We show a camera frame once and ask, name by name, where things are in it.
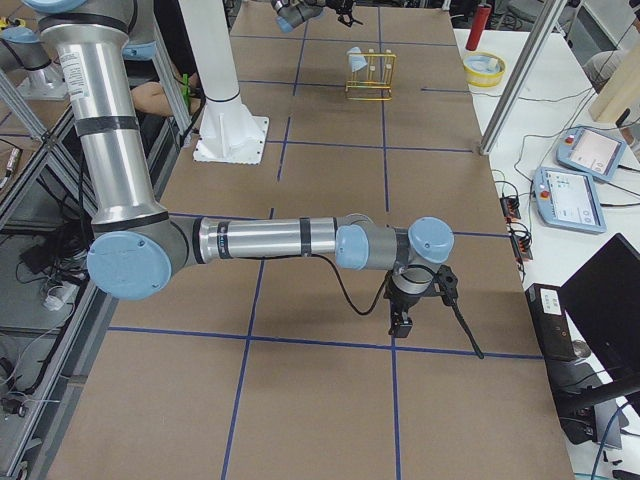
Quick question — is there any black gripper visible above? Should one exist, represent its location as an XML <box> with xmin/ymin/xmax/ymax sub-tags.
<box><xmin>383</xmin><ymin>264</ymin><xmax>458</xmax><ymax>337</ymax></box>
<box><xmin>325</xmin><ymin>0</ymin><xmax>362</xmax><ymax>26</ymax></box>

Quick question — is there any light blue plastic cup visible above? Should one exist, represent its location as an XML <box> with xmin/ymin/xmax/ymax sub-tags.
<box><xmin>346</xmin><ymin>47</ymin><xmax>368</xmax><ymax>73</ymax></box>

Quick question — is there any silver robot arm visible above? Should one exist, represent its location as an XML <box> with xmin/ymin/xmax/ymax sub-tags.
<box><xmin>31</xmin><ymin>1</ymin><xmax>458</xmax><ymax>338</ymax></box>
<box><xmin>24</xmin><ymin>0</ymin><xmax>359</xmax><ymax>61</ymax></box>

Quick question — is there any black desktop computer box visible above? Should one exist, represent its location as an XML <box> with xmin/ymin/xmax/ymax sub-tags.
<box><xmin>525</xmin><ymin>283</ymin><xmax>577</xmax><ymax>362</ymax></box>

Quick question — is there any red thermos bottle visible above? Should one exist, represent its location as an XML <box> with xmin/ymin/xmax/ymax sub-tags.
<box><xmin>465</xmin><ymin>3</ymin><xmax>492</xmax><ymax>52</ymax></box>

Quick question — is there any near teach pendant tablet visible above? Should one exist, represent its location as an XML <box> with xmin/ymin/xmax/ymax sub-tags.
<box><xmin>533</xmin><ymin>167</ymin><xmax>607</xmax><ymax>234</ymax></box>

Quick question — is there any teach pendant tablet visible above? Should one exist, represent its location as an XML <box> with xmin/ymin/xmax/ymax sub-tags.
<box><xmin>533</xmin><ymin>167</ymin><xmax>607</xmax><ymax>234</ymax></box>
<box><xmin>556</xmin><ymin>126</ymin><xmax>627</xmax><ymax>182</ymax></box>

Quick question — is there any yellow rimmed bowl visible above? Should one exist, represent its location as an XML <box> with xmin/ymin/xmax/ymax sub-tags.
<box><xmin>462</xmin><ymin>52</ymin><xmax>506</xmax><ymax>88</ymax></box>

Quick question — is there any green plastic clamp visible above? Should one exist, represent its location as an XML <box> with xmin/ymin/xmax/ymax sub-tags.
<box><xmin>180</xmin><ymin>73</ymin><xmax>201</xmax><ymax>114</ymax></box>

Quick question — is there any far teach pendant tablet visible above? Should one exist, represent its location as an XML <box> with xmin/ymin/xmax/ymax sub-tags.
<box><xmin>556</xmin><ymin>126</ymin><xmax>627</xmax><ymax>182</ymax></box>

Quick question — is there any person in black shorts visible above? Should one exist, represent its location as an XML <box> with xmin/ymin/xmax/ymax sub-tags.
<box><xmin>131</xmin><ymin>81</ymin><xmax>173</xmax><ymax>117</ymax></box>

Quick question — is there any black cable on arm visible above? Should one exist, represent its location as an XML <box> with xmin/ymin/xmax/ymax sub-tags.
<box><xmin>259</xmin><ymin>252</ymin><xmax>485</xmax><ymax>360</ymax></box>

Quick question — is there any gold wire cup holder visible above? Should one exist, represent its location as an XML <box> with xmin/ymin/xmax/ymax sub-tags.
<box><xmin>345</xmin><ymin>49</ymin><xmax>397</xmax><ymax>102</ymax></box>

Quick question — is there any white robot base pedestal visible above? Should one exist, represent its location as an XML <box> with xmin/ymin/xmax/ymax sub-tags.
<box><xmin>179</xmin><ymin>0</ymin><xmax>269</xmax><ymax>165</ymax></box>

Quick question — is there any aluminium frame post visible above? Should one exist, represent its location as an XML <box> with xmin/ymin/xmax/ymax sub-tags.
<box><xmin>479</xmin><ymin>0</ymin><xmax>567</xmax><ymax>155</ymax></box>

